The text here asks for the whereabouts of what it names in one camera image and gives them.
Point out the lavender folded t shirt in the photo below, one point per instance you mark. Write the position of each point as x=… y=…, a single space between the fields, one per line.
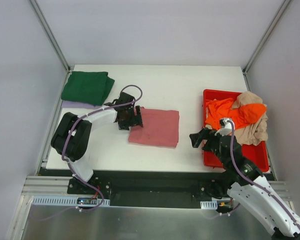
x=79 y=105

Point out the white left cable duct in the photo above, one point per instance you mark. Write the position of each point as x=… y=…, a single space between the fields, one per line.
x=70 y=201

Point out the right aluminium frame post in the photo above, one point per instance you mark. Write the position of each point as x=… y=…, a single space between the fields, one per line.
x=267 y=34

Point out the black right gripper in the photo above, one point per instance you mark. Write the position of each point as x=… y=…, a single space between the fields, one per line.
x=207 y=139

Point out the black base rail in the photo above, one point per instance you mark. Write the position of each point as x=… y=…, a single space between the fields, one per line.
x=146 y=189

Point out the aluminium frame post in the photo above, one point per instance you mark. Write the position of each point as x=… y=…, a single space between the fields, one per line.
x=267 y=34
x=49 y=33

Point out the white right cable duct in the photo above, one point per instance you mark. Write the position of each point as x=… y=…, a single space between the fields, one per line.
x=209 y=205

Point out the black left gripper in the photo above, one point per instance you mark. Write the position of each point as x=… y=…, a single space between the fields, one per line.
x=129 y=120

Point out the left aluminium frame post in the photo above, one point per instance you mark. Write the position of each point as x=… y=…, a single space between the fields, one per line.
x=49 y=33

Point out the red plastic bin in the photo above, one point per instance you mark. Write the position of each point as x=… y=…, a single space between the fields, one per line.
x=252 y=155

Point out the green folded t shirt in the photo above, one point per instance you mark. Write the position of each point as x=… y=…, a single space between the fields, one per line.
x=88 y=87

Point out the aluminium front rail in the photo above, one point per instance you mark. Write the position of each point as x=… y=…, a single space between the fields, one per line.
x=58 y=186

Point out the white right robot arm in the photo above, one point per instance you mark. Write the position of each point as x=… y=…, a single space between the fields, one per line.
x=243 y=181

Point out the orange t shirt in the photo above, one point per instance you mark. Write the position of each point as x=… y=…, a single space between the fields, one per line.
x=241 y=116

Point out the beige t shirt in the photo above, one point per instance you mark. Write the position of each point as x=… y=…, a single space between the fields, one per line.
x=247 y=111

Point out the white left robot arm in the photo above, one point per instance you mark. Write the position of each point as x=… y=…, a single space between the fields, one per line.
x=71 y=138

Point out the white cable duct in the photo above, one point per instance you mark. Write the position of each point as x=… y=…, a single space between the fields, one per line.
x=209 y=205
x=70 y=201

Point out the pink t shirt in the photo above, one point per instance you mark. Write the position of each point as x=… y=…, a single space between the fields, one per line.
x=160 y=128

